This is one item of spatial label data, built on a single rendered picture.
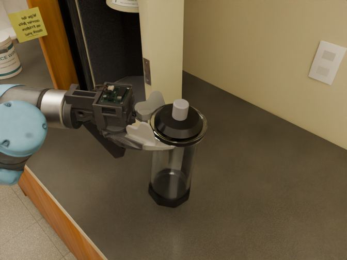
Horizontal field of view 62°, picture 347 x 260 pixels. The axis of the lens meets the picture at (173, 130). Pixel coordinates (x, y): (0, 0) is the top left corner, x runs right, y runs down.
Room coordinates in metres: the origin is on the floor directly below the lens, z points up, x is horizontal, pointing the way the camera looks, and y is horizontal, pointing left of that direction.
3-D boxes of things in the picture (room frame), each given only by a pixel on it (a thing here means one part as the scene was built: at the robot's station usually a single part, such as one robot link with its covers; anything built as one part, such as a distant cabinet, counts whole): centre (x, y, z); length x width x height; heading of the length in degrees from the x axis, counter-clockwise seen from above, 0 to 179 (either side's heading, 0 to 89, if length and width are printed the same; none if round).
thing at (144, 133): (0.38, 0.05, 1.21); 0.09 x 0.03 x 0.06; 58
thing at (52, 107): (0.45, 0.22, 1.22); 0.08 x 0.05 x 0.08; 172
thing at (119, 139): (0.40, 0.09, 1.19); 0.09 x 0.05 x 0.02; 58
